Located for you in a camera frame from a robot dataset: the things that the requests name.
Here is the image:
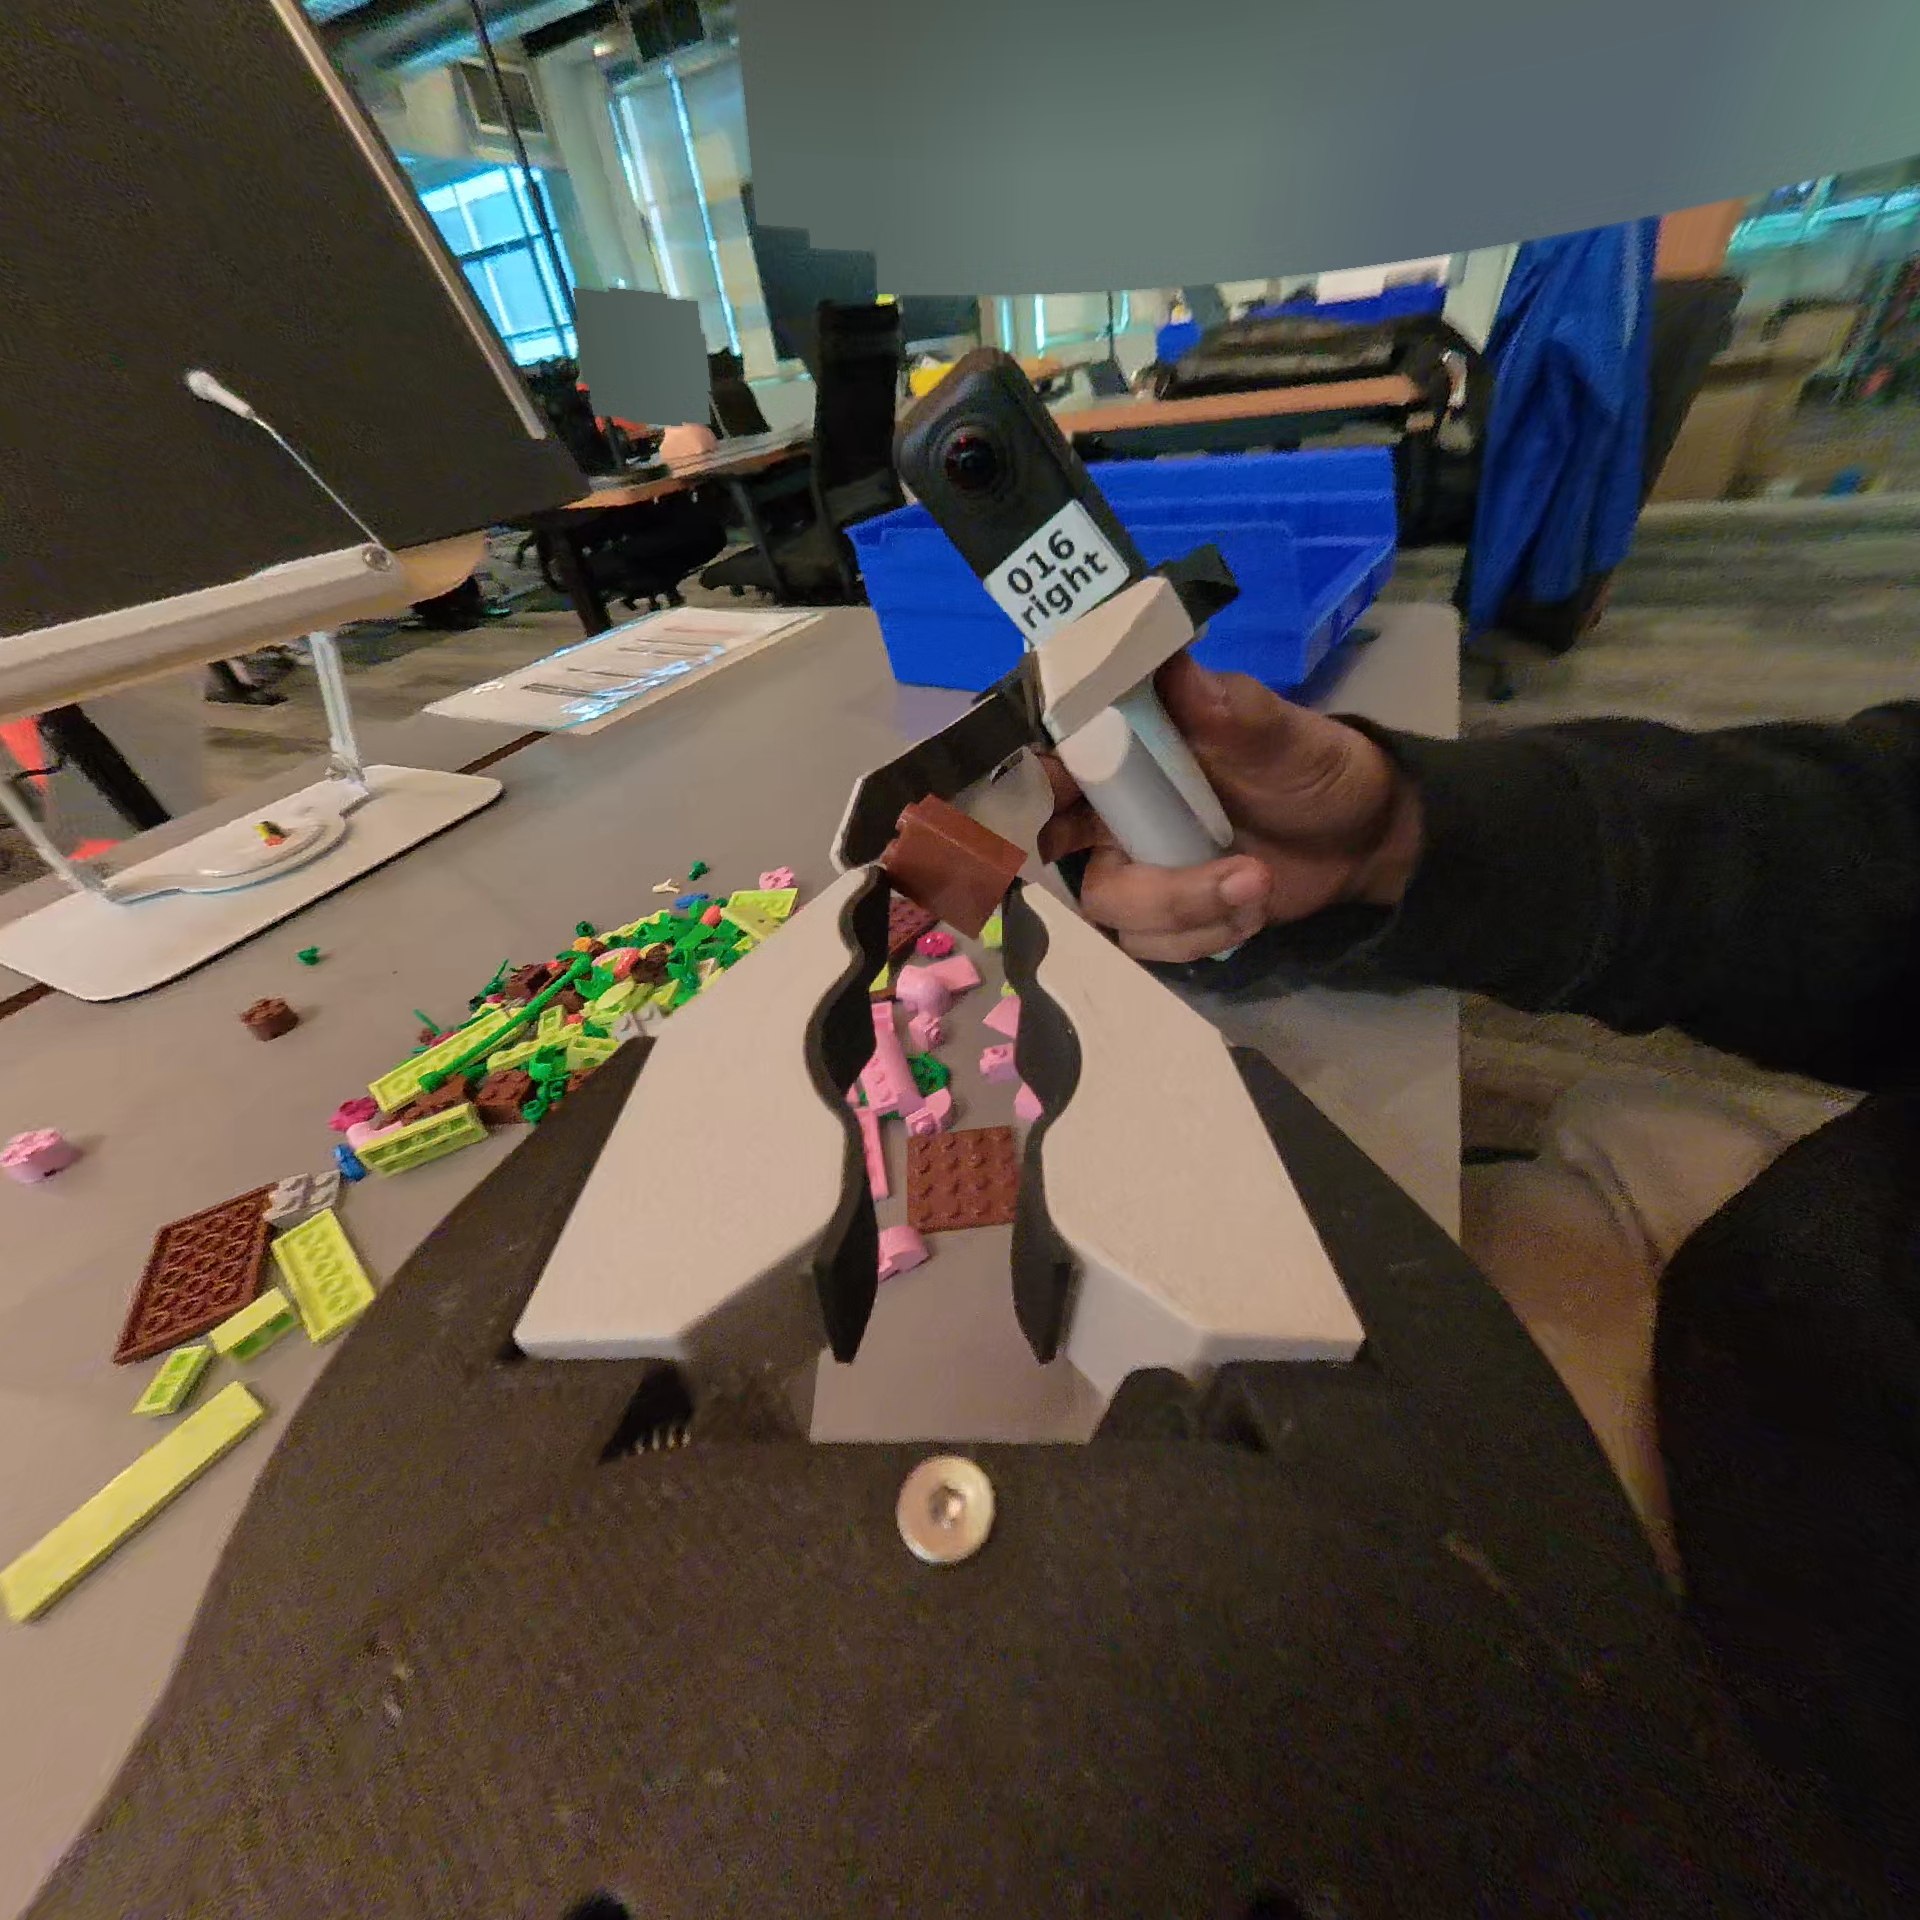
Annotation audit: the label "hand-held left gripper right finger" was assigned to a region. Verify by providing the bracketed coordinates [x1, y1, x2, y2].
[1001, 880, 1368, 1404]

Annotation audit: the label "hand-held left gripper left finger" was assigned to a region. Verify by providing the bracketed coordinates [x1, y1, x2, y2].
[512, 865, 894, 1371]

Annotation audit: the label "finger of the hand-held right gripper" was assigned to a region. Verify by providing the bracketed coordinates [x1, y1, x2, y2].
[828, 693, 1051, 875]
[959, 757, 1063, 905]

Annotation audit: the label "brown toy brick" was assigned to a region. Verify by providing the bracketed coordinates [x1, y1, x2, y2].
[878, 798, 1027, 942]

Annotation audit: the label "person's right forearm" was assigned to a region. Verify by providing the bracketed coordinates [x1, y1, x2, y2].
[1341, 703, 1920, 1098]

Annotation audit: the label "person's right hand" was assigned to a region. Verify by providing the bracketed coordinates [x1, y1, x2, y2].
[1033, 648, 1426, 968]

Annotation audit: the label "black office chair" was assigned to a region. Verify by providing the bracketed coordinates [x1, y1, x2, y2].
[696, 299, 911, 612]

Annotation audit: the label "pile of colourful toy bricks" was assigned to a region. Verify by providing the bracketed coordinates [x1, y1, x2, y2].
[327, 858, 1050, 1286]

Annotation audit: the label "small brown square plate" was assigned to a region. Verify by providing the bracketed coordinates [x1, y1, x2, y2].
[902, 1126, 1023, 1237]

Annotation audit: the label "long lime green studded plate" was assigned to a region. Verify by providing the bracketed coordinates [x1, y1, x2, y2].
[355, 1105, 492, 1177]

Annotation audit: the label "blue plastic bin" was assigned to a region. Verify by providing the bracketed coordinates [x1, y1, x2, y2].
[841, 449, 1401, 707]

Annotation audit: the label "laminated paper sheet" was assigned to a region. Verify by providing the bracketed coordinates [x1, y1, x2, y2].
[425, 604, 826, 739]

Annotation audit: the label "black bag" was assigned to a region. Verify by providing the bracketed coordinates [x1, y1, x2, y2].
[1158, 299, 1484, 410]

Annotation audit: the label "lime green flat tile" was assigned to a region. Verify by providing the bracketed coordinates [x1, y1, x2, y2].
[269, 1207, 378, 1347]

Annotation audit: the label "person's light trousers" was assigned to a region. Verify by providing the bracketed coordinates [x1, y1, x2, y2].
[1463, 990, 1860, 1593]

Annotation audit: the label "brown studded plate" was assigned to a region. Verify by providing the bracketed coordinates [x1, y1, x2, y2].
[113, 1185, 280, 1368]

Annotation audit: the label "white monitor stand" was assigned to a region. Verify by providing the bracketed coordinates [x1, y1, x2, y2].
[0, 631, 506, 1006]

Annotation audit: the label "blue jacket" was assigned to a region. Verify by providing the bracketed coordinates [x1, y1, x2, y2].
[1463, 218, 1662, 648]

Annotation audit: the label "narrow lime green plate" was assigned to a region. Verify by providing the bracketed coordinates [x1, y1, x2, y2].
[0, 1380, 269, 1626]

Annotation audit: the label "white cable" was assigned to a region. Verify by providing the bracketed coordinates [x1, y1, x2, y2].
[184, 371, 395, 565]

